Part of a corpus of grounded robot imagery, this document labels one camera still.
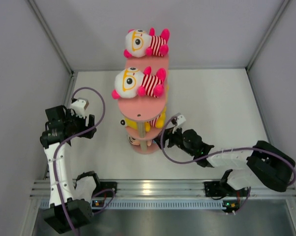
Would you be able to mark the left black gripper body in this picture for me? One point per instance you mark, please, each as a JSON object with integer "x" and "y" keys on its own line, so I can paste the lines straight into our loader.
{"x": 76, "y": 124}

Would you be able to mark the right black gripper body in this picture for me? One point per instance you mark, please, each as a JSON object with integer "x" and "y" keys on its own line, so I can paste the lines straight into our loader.
{"x": 176, "y": 138}

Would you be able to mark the yellow plush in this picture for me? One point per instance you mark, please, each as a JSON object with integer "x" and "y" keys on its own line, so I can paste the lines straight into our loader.
{"x": 158, "y": 122}

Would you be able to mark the black-haired doll blue pants front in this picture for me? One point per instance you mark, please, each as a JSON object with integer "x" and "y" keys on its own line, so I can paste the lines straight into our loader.
{"x": 136, "y": 142}

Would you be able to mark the white pink plush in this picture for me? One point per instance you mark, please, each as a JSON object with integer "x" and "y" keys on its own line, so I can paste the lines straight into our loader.
{"x": 139, "y": 43}
{"x": 132, "y": 82}

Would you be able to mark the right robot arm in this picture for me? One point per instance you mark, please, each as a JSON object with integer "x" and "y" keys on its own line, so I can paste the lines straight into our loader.
{"x": 259, "y": 165}

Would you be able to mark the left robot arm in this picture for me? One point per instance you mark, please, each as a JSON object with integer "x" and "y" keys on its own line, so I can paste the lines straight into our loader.
{"x": 69, "y": 205}

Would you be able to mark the pink three-tier wooden shelf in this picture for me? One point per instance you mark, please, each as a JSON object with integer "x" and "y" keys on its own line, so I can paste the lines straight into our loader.
{"x": 145, "y": 108}

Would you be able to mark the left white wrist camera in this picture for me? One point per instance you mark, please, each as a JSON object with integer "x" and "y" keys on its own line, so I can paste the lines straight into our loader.
{"x": 79, "y": 106}

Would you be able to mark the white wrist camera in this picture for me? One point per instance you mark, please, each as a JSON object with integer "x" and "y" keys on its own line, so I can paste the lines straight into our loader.
{"x": 79, "y": 106}
{"x": 178, "y": 120}

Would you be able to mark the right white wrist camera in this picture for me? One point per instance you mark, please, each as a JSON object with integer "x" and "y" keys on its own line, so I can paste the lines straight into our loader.
{"x": 178, "y": 120}

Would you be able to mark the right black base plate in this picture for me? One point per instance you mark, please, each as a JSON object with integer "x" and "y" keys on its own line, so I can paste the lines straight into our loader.
{"x": 216, "y": 190}

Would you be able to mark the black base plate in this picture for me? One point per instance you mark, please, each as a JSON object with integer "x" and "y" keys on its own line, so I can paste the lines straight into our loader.
{"x": 105, "y": 189}
{"x": 216, "y": 190}

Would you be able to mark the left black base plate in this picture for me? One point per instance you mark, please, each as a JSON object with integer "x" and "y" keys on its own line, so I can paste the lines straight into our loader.
{"x": 105, "y": 189}

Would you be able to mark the white slotted cable duct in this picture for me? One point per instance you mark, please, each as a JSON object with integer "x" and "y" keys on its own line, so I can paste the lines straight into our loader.
{"x": 162, "y": 204}

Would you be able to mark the aluminium front rail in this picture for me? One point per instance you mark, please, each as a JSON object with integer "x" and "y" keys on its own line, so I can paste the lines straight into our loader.
{"x": 185, "y": 188}

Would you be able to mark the left aluminium frame post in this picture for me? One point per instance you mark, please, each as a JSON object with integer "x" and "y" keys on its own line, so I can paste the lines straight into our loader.
{"x": 34, "y": 7}

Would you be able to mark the aluminium frame post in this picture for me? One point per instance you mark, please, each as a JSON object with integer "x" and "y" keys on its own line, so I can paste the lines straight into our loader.
{"x": 266, "y": 36}
{"x": 34, "y": 7}

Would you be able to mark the right aluminium frame post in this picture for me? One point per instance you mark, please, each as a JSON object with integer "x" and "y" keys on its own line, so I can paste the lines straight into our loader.
{"x": 266, "y": 36}

